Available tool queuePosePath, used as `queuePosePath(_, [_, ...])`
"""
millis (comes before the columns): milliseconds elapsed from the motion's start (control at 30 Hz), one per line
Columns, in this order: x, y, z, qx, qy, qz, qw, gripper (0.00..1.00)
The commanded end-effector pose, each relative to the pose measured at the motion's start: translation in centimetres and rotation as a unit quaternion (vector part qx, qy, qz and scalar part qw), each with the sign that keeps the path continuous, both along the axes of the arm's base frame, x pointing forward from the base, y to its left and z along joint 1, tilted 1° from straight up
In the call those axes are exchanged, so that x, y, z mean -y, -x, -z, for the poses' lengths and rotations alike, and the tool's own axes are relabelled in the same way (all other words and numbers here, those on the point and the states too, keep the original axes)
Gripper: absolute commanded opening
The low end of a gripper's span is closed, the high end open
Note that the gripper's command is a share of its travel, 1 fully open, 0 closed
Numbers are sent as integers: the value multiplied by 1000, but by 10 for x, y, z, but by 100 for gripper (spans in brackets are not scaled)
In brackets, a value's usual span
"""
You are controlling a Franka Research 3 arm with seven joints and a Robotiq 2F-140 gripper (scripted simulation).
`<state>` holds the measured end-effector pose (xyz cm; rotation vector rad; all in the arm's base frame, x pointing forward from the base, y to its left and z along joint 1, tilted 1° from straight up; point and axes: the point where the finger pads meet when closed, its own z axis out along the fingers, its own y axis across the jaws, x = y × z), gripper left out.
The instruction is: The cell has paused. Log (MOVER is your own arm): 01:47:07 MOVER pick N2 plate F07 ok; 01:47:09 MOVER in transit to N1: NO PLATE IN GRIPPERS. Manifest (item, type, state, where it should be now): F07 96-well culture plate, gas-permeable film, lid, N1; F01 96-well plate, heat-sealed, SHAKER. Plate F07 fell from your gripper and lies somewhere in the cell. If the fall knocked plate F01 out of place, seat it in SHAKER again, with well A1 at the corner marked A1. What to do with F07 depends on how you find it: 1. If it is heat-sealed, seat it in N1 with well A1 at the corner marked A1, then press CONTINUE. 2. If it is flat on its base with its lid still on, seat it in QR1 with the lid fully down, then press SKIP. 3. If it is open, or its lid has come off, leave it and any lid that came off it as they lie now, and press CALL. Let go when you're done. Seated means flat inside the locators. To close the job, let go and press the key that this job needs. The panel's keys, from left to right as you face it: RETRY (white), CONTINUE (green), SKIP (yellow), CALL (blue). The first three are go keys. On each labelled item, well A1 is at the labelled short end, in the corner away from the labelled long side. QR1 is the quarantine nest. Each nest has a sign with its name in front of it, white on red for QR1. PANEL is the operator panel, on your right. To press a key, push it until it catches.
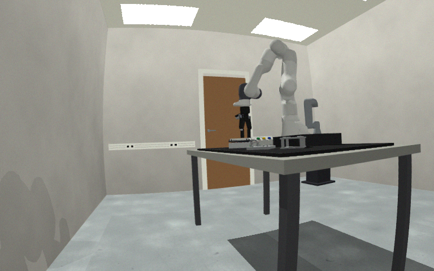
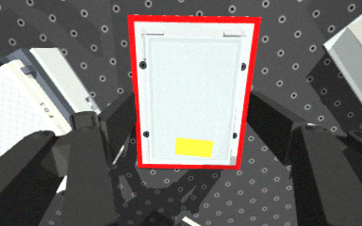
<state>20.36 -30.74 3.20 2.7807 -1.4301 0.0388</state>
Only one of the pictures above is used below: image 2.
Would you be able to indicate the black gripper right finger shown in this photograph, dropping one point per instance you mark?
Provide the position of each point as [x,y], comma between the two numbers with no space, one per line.
[327,191]

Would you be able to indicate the white well plate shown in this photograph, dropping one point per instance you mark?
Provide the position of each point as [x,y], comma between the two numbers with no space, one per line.
[24,107]

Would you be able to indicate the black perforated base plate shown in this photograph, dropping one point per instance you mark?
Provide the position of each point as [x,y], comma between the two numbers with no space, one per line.
[292,67]

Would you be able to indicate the white operator button panel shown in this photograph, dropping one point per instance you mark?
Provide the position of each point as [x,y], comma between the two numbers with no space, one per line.
[345,48]

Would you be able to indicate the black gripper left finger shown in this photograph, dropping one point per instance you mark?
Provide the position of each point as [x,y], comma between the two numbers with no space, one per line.
[79,155]

